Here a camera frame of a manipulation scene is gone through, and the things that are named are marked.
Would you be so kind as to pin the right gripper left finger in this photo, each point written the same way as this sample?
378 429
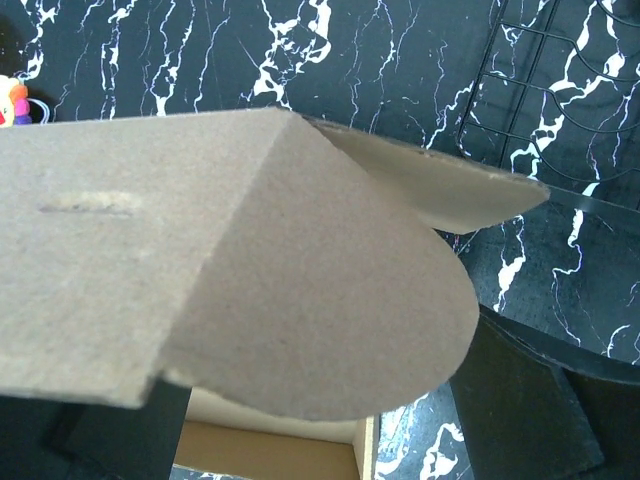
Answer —
42 439

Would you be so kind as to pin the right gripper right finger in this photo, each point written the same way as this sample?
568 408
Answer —
534 407

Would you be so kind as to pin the brown cardboard box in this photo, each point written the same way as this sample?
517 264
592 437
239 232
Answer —
290 272

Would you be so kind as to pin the colourful flower toy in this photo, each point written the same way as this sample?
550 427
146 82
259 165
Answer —
14 104

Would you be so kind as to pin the black wire dish rack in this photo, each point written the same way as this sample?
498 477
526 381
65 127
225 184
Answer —
556 97

